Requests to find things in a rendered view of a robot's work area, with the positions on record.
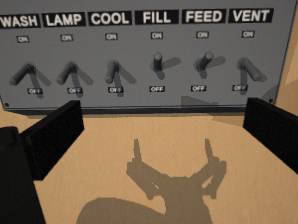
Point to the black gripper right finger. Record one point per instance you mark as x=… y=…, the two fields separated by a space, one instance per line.
x=275 y=128

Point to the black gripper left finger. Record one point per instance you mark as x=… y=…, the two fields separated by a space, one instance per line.
x=30 y=156

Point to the grey switch panel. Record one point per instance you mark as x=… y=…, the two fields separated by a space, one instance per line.
x=142 y=56

